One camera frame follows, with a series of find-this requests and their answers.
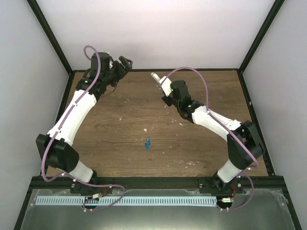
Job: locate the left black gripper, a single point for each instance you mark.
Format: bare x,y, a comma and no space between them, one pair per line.
121,72

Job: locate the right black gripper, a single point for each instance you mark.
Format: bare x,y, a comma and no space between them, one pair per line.
166,101

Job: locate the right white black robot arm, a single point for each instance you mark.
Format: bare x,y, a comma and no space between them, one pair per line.
244,144

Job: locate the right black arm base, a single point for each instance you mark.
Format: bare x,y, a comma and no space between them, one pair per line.
212,185

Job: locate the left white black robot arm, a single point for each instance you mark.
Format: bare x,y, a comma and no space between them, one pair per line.
55,147

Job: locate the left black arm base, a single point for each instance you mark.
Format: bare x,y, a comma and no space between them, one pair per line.
94,186

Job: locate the blue battery lower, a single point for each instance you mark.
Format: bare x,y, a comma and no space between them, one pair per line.
147,146

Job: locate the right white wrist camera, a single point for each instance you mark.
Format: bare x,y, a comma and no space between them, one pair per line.
164,83

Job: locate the black aluminium frame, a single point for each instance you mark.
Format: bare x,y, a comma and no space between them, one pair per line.
270,181

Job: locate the light blue slotted cable duct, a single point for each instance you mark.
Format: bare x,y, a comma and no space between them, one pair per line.
197,201

